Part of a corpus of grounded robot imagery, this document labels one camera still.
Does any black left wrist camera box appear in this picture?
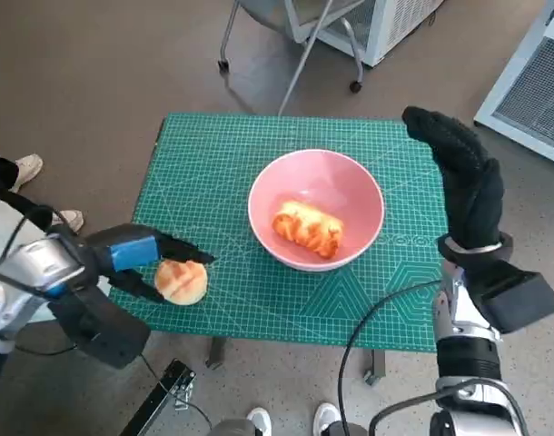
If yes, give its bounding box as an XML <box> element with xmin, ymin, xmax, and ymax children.
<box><xmin>47</xmin><ymin>281</ymin><xmax>152</xmax><ymax>370</ymax></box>

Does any grey chair with casters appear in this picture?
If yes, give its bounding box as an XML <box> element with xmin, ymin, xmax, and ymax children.
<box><xmin>217</xmin><ymin>0</ymin><xmax>365</xmax><ymax>114</ymax></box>

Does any grey metal table leg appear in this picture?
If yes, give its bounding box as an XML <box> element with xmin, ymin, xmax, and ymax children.
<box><xmin>362</xmin><ymin>349</ymin><xmax>387</xmax><ymax>387</ymax></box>
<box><xmin>205</xmin><ymin>338</ymin><xmax>226</xmax><ymax>369</ymax></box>

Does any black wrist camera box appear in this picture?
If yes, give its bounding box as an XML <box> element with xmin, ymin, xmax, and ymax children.
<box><xmin>467</xmin><ymin>263</ymin><xmax>554</xmax><ymax>335</ymax></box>
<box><xmin>47</xmin><ymin>281</ymin><xmax>152</xmax><ymax>370</ymax></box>

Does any person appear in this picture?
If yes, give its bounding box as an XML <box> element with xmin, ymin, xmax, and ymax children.
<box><xmin>0</xmin><ymin>152</ymin><xmax>86</xmax><ymax>273</ymax></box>

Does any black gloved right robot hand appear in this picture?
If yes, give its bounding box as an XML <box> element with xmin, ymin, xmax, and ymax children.
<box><xmin>401</xmin><ymin>106</ymin><xmax>506</xmax><ymax>253</ymax></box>

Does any black bar with clamp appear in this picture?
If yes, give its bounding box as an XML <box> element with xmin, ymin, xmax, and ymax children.
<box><xmin>117</xmin><ymin>358</ymin><xmax>197</xmax><ymax>436</ymax></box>

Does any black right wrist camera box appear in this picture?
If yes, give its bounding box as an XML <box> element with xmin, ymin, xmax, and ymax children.
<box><xmin>467</xmin><ymin>263</ymin><xmax>554</xmax><ymax>335</ymax></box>

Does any white shoe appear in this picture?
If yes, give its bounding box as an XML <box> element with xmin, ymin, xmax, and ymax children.
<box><xmin>313</xmin><ymin>401</ymin><xmax>341</xmax><ymax>436</ymax></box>
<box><xmin>247</xmin><ymin>407</ymin><xmax>272</xmax><ymax>436</ymax></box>

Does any green cutting mat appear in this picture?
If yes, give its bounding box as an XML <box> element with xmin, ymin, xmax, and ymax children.
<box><xmin>108</xmin><ymin>112</ymin><xmax>450</xmax><ymax>354</ymax></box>

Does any long braided toy bread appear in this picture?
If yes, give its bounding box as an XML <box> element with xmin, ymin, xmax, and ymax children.
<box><xmin>271</xmin><ymin>201</ymin><xmax>345</xmax><ymax>260</ymax></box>

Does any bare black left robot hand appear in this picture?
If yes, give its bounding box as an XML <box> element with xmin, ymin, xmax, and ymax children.
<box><xmin>79</xmin><ymin>222</ymin><xmax>219</xmax><ymax>305</ymax></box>

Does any white unit with grille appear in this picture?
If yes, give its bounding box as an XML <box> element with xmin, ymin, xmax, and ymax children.
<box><xmin>474</xmin><ymin>0</ymin><xmax>554</xmax><ymax>167</ymax></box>

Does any white mesh-sided cabinet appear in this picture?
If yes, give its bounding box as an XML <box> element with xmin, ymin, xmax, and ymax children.
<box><xmin>283</xmin><ymin>0</ymin><xmax>444</xmax><ymax>67</ymax></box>

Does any thin black floor cable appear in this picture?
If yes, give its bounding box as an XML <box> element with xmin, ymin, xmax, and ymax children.
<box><xmin>11</xmin><ymin>342</ymin><xmax>81</xmax><ymax>358</ymax></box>

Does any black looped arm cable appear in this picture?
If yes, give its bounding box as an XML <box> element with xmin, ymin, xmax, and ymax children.
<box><xmin>367</xmin><ymin>383</ymin><xmax>523</xmax><ymax>436</ymax></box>

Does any pink bowl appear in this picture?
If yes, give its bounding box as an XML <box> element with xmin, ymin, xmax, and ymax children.
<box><xmin>247</xmin><ymin>148</ymin><xmax>387</xmax><ymax>273</ymax></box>

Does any round scored toy bun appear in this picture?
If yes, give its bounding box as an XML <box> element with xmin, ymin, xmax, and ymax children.
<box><xmin>153</xmin><ymin>258</ymin><xmax>210</xmax><ymax>306</ymax></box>

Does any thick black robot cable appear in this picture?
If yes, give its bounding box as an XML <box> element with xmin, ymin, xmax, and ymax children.
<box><xmin>338</xmin><ymin>279</ymin><xmax>441</xmax><ymax>436</ymax></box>

